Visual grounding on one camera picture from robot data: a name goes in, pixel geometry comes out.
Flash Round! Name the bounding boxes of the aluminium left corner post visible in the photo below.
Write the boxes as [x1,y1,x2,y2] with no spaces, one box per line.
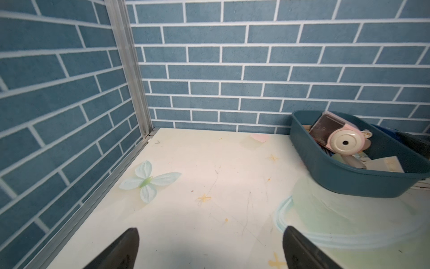
[105,0,153,138]

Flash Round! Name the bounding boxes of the teal plastic bin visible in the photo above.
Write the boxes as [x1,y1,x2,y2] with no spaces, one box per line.
[290,111,430,198]

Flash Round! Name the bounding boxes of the pink instant camera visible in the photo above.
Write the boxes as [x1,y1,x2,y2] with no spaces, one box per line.
[309,111,372,156]

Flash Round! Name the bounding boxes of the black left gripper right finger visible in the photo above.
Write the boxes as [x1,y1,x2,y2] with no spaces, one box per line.
[282,226,342,269]

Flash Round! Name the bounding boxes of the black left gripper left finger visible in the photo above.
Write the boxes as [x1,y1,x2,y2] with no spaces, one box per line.
[84,228,140,269]

